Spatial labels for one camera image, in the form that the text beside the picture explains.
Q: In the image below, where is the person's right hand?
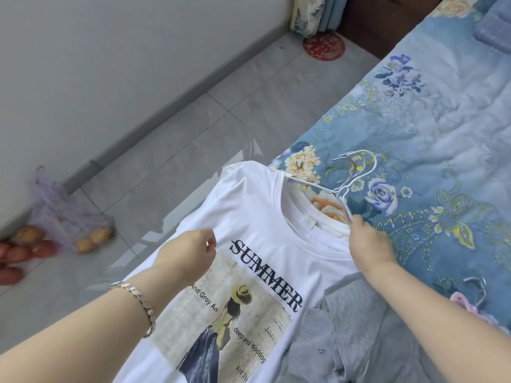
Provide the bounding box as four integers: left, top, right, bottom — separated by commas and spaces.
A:
348, 214, 398, 276

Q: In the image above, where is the person's left hand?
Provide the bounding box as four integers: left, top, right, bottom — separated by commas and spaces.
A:
153, 228, 218, 292

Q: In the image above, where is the white wire hanger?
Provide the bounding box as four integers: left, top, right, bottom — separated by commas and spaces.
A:
279, 149, 384, 224

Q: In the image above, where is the white t-shirt photo print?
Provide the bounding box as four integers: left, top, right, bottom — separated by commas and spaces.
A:
111, 160, 360, 383

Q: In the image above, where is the grey t-shirt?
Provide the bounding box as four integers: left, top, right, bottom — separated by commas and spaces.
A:
275, 271, 448, 383

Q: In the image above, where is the silver wire hanger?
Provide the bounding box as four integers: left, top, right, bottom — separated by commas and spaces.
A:
331, 155, 360, 192

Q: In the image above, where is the pink bow hanger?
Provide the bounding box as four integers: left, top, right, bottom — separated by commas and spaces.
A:
450, 277, 504, 328

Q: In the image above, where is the person's right forearm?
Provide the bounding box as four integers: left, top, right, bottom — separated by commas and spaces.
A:
367, 261, 511, 383

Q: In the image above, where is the person's left forearm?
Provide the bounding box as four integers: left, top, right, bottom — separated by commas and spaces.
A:
0, 271, 188, 383

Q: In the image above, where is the blue floral bed quilt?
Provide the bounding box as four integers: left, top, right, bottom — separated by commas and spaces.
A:
267, 0, 511, 339

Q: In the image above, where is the red round mat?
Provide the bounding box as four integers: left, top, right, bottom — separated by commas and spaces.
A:
302, 32, 346, 62

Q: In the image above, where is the dark wooden nightstand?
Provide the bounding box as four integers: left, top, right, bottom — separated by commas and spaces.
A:
339, 0, 446, 60

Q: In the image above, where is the blue floral curtain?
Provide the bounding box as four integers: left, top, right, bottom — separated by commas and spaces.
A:
290, 0, 348, 38

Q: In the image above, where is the pale blue folded blanket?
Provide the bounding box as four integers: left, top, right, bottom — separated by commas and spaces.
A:
473, 0, 511, 56

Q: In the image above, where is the silver link bracelet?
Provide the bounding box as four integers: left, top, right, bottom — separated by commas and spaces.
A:
108, 281, 156, 339

